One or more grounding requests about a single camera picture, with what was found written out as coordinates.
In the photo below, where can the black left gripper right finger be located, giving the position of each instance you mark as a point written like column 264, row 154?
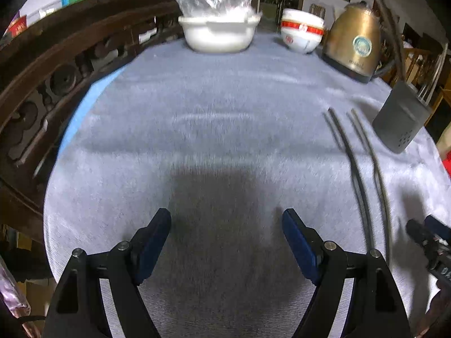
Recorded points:
column 375, row 308

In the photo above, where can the dark wooden chopstick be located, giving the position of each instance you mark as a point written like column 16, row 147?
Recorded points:
column 395, row 39

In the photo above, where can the white plastic basin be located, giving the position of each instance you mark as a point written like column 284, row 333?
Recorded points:
column 220, row 34

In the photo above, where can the dark carved wooden chair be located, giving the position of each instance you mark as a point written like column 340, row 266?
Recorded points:
column 46, row 72

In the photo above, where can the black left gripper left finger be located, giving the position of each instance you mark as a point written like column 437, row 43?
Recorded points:
column 77, row 308

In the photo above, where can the gold electric kettle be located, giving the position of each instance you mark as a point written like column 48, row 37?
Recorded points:
column 353, row 43

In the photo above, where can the dark grey utensil holder cup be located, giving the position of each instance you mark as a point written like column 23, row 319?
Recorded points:
column 401, row 117

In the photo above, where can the white red ceramic bowl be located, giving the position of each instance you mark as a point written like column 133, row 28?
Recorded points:
column 301, row 31

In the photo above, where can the grey table cloth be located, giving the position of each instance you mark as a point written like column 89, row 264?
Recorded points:
column 226, row 143

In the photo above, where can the clear plastic bag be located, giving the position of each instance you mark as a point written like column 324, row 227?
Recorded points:
column 200, row 8

